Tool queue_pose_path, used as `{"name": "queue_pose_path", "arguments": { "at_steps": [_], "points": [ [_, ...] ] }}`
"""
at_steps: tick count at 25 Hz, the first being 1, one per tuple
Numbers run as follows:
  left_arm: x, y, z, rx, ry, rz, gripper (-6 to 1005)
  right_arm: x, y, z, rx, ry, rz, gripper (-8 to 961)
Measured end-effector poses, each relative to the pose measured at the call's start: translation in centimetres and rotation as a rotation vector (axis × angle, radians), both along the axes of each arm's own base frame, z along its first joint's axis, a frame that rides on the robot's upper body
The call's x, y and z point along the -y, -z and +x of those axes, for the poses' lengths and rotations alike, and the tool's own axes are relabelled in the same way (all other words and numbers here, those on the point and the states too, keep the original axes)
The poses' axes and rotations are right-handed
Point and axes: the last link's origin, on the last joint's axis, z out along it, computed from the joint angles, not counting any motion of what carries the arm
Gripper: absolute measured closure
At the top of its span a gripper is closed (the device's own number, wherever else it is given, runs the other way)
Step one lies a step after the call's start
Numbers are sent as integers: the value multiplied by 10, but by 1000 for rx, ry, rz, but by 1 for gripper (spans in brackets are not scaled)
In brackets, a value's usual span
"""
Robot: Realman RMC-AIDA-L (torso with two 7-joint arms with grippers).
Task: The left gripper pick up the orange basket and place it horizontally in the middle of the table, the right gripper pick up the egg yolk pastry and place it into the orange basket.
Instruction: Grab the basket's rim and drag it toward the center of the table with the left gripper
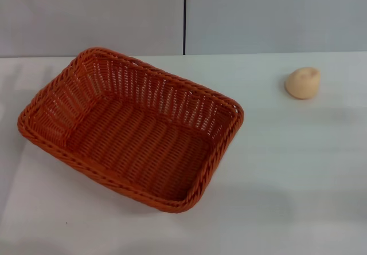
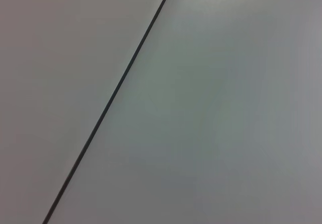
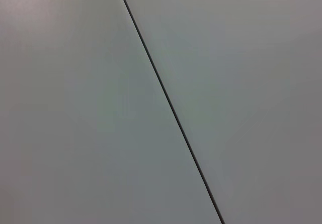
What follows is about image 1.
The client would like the orange woven plastic basket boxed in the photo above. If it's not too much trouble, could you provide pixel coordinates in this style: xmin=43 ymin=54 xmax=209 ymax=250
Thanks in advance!
xmin=17 ymin=47 xmax=245 ymax=214

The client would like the pale round bread bun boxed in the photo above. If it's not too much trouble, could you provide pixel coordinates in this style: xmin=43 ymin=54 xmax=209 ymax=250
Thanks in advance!
xmin=284 ymin=66 xmax=321 ymax=100

